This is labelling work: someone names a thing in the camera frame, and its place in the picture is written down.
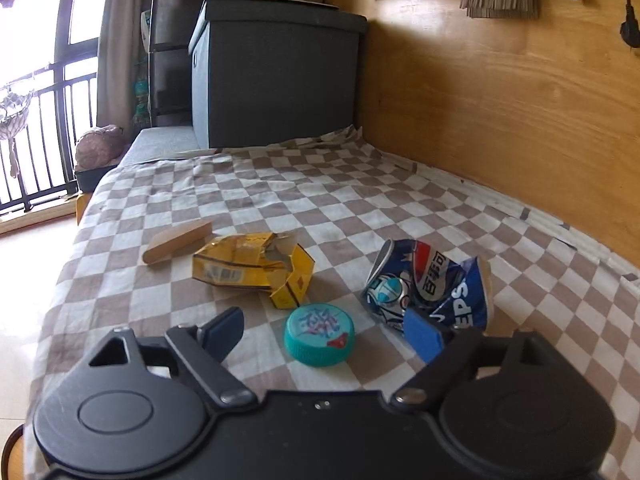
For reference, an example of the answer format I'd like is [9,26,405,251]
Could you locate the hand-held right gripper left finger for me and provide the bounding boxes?
[89,306,257,406]

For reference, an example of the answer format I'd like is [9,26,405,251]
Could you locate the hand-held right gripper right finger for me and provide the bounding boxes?
[390,307,557,406]

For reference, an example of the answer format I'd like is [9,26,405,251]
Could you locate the blue floral plastic wrapper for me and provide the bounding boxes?
[362,238,496,335]

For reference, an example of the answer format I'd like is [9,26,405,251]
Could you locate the crushed yellow carton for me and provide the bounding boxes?
[192,232,316,310]

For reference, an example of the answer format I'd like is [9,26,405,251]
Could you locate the teal plastic lid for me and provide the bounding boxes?
[283,304,357,367]

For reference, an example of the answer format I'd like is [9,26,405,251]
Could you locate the wooden stick piece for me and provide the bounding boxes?
[142,219,214,266]

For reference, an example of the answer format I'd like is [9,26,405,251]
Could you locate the checkered blanket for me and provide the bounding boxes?
[25,126,640,480]

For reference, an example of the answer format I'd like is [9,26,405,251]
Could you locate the grey cushion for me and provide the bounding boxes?
[119,126,202,169]

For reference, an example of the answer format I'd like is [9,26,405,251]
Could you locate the pink knitted bundle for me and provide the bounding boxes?
[74,124,125,171]

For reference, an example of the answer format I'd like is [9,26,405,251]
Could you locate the pack of water bottles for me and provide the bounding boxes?
[131,64,152,129]

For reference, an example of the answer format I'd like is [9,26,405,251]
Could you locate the grey storage box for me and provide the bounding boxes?
[188,0,369,149]

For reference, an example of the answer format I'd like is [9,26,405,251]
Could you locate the black balcony railing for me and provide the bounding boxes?
[0,57,101,217]

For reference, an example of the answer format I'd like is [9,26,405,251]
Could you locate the black drawer tower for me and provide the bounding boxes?
[149,0,222,129]

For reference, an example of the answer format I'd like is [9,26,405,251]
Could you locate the beige curtain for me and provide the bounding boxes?
[97,0,162,134]

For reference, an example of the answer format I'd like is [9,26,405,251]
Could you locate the hanging net basket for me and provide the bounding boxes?
[0,86,37,142]

